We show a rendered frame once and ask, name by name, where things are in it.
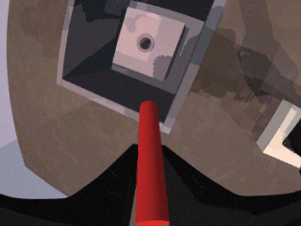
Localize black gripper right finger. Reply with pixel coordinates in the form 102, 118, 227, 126
161, 145, 301, 226

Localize red peg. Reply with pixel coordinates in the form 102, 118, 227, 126
135, 102, 170, 226

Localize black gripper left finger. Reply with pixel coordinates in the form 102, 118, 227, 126
0, 144, 139, 226

